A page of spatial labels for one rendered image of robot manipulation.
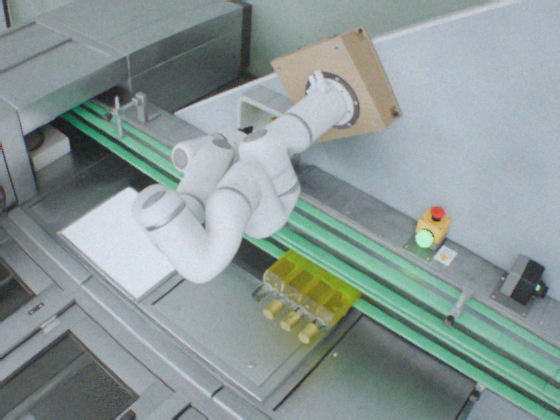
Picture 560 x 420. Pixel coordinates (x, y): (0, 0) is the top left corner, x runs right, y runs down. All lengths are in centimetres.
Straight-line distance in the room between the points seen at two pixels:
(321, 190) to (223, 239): 63
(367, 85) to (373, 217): 38
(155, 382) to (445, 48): 112
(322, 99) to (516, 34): 47
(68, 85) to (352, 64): 107
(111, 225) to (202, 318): 49
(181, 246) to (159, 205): 8
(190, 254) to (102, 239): 89
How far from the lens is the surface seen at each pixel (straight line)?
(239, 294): 163
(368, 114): 132
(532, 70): 121
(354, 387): 153
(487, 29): 121
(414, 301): 145
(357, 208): 151
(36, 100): 193
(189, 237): 95
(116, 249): 178
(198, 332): 155
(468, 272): 144
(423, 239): 141
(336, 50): 128
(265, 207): 107
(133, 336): 159
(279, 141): 115
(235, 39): 254
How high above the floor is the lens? 186
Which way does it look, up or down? 37 degrees down
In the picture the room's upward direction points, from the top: 129 degrees counter-clockwise
